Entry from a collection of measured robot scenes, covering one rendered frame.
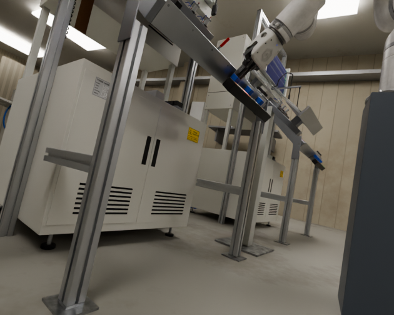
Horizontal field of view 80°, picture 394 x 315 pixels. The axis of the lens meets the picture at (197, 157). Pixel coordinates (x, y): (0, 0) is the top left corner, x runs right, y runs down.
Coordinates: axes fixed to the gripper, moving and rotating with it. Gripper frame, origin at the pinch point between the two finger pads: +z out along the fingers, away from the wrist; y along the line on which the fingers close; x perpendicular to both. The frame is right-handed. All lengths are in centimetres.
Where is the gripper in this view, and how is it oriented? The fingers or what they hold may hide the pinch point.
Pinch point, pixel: (241, 72)
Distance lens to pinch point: 90.8
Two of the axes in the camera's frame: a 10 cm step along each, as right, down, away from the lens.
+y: 5.9, 1.9, 7.8
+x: -4.4, -7.4, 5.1
